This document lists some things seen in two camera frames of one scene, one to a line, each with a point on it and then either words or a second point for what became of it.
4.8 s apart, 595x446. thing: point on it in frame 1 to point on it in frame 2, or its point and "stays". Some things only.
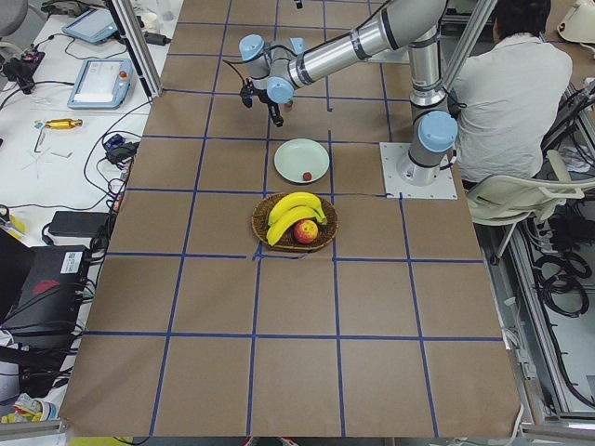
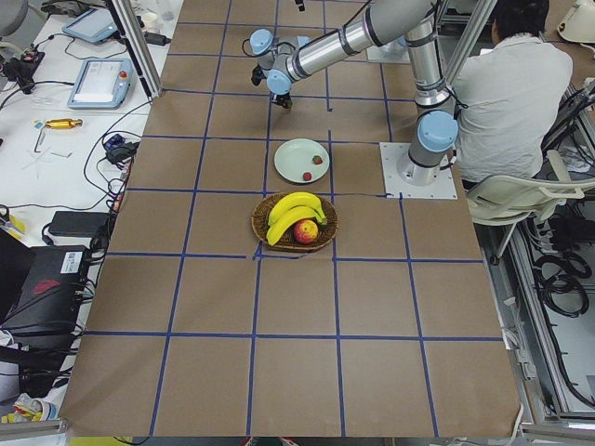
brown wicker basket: (265, 209) stays
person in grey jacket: (506, 97) stays
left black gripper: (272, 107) to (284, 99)
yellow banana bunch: (289, 210) stays
